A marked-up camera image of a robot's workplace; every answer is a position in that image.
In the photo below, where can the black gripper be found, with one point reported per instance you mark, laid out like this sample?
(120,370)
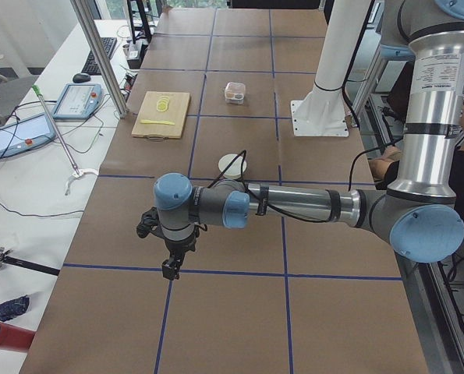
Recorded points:
(179,246)

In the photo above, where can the clear plastic egg box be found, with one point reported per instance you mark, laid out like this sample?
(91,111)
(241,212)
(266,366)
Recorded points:
(235,87)

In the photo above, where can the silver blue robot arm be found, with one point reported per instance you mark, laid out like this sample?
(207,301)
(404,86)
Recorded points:
(419,213)

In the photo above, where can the brown paper table cover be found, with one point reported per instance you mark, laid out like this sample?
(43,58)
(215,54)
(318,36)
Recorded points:
(279,296)

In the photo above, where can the white bowl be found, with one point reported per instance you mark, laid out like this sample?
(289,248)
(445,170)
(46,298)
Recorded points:
(232,166)

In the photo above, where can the reacher grabber stick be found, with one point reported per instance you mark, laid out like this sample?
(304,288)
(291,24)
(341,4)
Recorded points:
(77,172)

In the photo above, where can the yellow plastic knife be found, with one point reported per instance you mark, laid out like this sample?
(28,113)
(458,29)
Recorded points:
(156,122)

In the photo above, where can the wooden cutting board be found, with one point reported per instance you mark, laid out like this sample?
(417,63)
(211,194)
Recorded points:
(177,112)

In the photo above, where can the folded dark umbrella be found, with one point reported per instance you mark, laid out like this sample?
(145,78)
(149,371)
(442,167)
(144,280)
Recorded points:
(13,308)

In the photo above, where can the black tripod rod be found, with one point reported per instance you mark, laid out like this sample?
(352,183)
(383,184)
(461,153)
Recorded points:
(6,259)

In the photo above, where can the red cylinder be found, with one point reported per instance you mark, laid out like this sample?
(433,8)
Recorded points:
(13,338)

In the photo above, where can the far teach pendant tablet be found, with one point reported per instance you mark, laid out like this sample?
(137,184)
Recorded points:
(78,101)

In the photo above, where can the teach pendant tablet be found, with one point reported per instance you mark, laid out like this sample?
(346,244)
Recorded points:
(78,101)
(26,135)

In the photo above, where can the near teach pendant tablet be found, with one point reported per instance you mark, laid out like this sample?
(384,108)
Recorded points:
(26,135)

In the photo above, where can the black computer mouse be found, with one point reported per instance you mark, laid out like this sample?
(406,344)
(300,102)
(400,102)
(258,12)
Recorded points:
(81,78)

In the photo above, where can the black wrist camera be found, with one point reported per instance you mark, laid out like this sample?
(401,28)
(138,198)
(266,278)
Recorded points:
(149,224)

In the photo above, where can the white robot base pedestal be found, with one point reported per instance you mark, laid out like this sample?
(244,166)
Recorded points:
(321,113)

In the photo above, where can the aluminium frame post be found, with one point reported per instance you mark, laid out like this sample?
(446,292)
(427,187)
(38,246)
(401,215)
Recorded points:
(93,37)

